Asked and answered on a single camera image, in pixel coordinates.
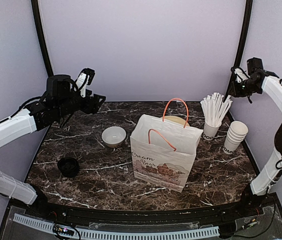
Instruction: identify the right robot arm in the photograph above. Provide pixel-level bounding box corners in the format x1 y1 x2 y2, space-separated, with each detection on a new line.
227 57 282 217

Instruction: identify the grey slotted cable duct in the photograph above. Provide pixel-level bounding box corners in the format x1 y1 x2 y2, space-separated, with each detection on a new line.
12 213 220 240

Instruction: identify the stack of white paper cups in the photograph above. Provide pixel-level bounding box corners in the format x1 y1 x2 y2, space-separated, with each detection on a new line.
222 120 249 155

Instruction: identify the black table front rail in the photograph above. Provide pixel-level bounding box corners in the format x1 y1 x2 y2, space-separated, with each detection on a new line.
8 194 279 233

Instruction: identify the stack of black lids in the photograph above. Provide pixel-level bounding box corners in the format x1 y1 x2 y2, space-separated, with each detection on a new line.
57 157 80 178

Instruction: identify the white ceramic bowl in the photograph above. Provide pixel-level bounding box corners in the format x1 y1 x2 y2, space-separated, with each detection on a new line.
101 126 127 148

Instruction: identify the beige round plate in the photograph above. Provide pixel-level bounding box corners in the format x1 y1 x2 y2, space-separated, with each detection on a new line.
164 115 190 127

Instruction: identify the paper cup holding straws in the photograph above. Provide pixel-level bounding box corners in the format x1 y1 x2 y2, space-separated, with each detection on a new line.
202 121 222 141

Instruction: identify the cream bear paper bag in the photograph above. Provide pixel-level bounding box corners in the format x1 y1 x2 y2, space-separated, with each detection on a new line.
130 97 204 193

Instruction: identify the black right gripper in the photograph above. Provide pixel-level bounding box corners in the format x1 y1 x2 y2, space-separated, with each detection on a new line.
229 78 260 98

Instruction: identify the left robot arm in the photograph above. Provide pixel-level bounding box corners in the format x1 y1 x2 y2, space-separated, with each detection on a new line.
0 68 106 218

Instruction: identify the white wrapped straws bundle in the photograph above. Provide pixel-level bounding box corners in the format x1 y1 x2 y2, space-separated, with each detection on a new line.
200 92 233 127

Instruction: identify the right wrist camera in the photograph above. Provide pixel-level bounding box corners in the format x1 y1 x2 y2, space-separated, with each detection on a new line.
231 67 249 84

